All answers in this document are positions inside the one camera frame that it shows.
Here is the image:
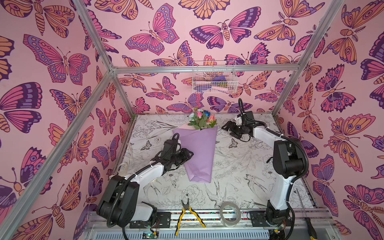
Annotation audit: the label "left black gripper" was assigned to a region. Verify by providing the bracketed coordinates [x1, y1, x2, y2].
[168, 147, 194, 166]

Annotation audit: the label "purple pink wrapping paper sheet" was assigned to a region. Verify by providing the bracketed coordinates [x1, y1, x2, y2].
[173, 126, 218, 183]

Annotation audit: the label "pink orange fake rose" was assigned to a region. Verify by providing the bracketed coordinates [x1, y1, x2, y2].
[206, 115, 217, 128]

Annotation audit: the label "blue fake rose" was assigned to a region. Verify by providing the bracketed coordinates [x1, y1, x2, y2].
[203, 111, 211, 122]

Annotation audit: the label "white fake rose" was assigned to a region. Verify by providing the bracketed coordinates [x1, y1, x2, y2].
[188, 113, 200, 129]

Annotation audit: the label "cream ribbon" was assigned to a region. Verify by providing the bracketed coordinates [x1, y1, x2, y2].
[116, 143, 133, 176]

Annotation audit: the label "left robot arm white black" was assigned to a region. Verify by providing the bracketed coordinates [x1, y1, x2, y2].
[96, 133, 194, 228]

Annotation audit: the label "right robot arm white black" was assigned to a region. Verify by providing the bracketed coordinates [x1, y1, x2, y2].
[222, 99, 309, 226]

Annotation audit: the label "clear tape roll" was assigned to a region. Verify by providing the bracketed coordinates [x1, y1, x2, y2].
[220, 202, 242, 228]

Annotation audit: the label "black yellow screwdriver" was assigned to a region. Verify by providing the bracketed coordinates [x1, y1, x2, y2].
[295, 190, 318, 240]

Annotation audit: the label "yellow handled pliers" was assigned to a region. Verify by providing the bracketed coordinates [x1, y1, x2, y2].
[174, 197, 207, 237]

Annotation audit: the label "white wire basket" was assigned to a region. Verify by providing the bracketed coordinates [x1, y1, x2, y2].
[191, 64, 239, 95]

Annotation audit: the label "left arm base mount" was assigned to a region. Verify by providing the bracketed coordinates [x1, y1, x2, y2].
[129, 212, 172, 229]

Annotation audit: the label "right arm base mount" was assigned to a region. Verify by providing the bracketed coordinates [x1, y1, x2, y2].
[247, 209, 292, 228]

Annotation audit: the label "aluminium front rail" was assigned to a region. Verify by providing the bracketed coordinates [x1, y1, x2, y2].
[79, 209, 343, 240]

